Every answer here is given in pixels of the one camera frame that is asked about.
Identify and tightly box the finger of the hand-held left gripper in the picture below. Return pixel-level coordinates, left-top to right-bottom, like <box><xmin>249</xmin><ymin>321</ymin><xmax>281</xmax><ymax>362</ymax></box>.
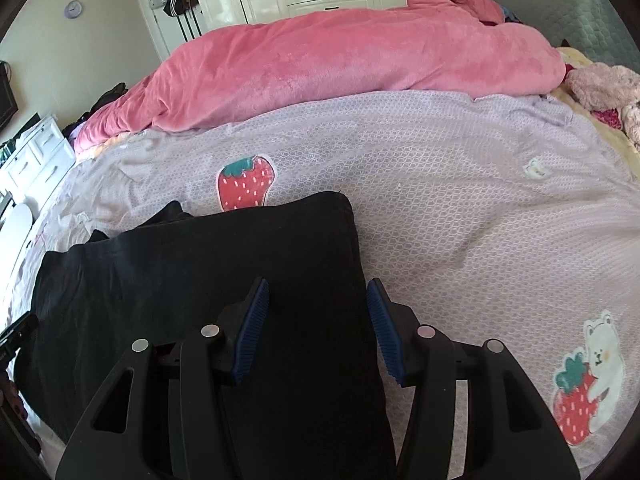
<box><xmin>0</xmin><ymin>312</ymin><xmax>40</xmax><ymax>362</ymax></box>

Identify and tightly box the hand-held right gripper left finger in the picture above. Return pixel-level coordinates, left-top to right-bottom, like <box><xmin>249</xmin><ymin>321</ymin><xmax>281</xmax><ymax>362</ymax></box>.
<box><xmin>55</xmin><ymin>276</ymin><xmax>271</xmax><ymax>480</ymax></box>

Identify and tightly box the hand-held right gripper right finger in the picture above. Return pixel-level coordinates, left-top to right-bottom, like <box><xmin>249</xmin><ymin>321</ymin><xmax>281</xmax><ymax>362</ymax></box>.
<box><xmin>366</xmin><ymin>278</ymin><xmax>583</xmax><ymax>480</ymax></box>

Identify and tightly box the black t-shirt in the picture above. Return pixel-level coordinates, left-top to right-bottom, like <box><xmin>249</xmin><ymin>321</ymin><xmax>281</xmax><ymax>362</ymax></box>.
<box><xmin>15</xmin><ymin>191</ymin><xmax>398</xmax><ymax>480</ymax></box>

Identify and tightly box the dark clothes pile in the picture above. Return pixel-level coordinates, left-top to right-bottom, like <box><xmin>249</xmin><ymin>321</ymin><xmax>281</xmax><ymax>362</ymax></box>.
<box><xmin>62</xmin><ymin>82</ymin><xmax>132</xmax><ymax>136</ymax></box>

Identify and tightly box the person's left hand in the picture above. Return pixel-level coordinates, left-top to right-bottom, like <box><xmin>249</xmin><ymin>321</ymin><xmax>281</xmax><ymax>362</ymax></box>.
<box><xmin>0</xmin><ymin>376</ymin><xmax>28</xmax><ymax>421</ymax></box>

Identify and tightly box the lilac strawberry print bedspread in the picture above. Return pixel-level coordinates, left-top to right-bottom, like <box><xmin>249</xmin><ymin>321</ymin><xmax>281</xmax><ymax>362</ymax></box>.
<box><xmin>0</xmin><ymin>87</ymin><xmax>640</xmax><ymax>480</ymax></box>

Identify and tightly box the white drawer cabinet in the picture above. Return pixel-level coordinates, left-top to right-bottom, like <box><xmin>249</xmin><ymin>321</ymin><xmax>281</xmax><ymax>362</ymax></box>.
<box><xmin>0</xmin><ymin>114</ymin><xmax>77</xmax><ymax>202</ymax></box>

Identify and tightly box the black flat screen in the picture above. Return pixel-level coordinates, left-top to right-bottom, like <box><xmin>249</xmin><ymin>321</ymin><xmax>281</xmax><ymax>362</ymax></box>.
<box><xmin>0</xmin><ymin>60</ymin><xmax>20</xmax><ymax>131</ymax></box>

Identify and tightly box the pink fleece blanket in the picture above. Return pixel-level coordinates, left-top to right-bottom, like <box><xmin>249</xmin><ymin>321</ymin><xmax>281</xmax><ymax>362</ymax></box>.
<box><xmin>72</xmin><ymin>0</ymin><xmax>568</xmax><ymax>153</ymax></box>

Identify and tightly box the red patterned cloth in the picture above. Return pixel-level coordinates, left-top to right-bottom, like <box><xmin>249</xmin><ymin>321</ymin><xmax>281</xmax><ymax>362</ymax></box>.
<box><xmin>590</xmin><ymin>107</ymin><xmax>627</xmax><ymax>133</ymax></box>

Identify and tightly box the yellow bed sheet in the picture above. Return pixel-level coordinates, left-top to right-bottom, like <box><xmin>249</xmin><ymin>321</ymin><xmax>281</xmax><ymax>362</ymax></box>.
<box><xmin>550</xmin><ymin>46</ymin><xmax>640</xmax><ymax>181</ymax></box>

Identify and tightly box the grey quilted headboard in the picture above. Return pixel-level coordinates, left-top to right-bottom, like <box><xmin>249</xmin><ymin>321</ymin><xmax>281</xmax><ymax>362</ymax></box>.
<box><xmin>470</xmin><ymin>0</ymin><xmax>640</xmax><ymax>68</ymax></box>

